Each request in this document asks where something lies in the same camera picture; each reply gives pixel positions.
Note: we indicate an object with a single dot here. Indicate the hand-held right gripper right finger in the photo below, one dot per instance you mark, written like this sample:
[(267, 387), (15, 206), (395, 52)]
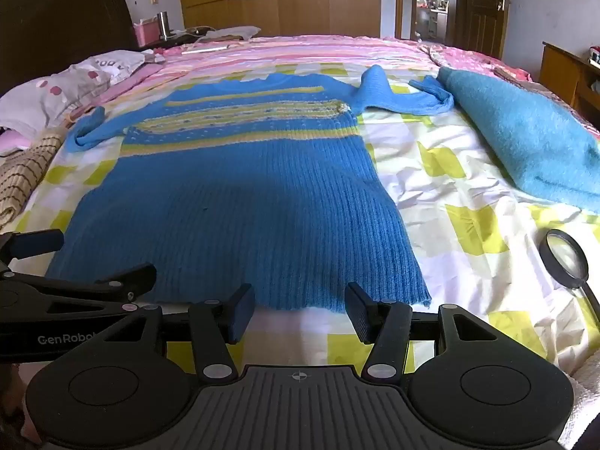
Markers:
[(358, 311)]

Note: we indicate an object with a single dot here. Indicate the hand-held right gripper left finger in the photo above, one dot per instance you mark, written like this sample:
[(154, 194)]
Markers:
[(241, 314)]

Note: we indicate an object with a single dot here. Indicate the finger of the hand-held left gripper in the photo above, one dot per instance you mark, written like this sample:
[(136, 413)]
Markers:
[(136, 277), (37, 243)]

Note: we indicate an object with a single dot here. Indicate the blue knit sweater yellow stripes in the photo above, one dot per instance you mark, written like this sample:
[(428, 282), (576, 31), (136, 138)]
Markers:
[(243, 197)]

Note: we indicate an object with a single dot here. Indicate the beige striped cloth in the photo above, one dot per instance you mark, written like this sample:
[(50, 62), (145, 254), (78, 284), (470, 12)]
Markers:
[(23, 173)]

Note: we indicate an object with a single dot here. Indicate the white pillow pink dots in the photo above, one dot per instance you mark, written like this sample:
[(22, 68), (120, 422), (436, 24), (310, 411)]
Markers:
[(61, 89)]

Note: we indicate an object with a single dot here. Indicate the green white checkered bed sheet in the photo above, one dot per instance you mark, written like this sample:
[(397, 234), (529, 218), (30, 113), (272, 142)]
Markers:
[(468, 187)]

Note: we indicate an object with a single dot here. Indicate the black magnifying glass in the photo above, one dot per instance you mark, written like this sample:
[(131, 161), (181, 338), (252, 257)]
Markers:
[(565, 258)]

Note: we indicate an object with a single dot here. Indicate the dark wooden headboard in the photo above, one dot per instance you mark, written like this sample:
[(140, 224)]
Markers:
[(56, 18)]

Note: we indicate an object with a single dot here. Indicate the pink box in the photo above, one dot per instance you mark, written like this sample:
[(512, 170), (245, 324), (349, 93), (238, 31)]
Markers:
[(146, 33)]

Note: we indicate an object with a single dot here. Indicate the white stick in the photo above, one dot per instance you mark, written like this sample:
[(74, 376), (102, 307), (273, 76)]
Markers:
[(204, 49)]

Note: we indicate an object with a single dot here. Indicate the dark nightstand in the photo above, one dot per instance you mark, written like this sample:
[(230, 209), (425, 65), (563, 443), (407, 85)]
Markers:
[(180, 40)]

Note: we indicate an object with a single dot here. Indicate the teal fuzzy folded sweater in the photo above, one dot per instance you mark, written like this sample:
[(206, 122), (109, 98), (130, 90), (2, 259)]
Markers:
[(520, 131)]

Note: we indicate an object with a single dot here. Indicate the metal thermos cup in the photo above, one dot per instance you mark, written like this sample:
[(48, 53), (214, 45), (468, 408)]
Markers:
[(163, 23)]

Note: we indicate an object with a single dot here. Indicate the grey cloth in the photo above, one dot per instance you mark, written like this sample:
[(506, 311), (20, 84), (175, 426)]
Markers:
[(234, 32)]

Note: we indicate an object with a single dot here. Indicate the pink striped quilt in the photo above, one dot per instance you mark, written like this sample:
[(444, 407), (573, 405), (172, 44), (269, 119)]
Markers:
[(304, 51)]

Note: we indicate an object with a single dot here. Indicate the pink floral blanket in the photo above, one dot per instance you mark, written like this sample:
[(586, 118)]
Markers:
[(468, 58)]

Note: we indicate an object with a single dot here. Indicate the wooden desk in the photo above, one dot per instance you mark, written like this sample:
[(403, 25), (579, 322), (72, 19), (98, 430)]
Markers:
[(562, 70)]

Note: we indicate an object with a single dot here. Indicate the dark wooden door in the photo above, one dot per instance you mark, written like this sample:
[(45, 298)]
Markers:
[(483, 4)]

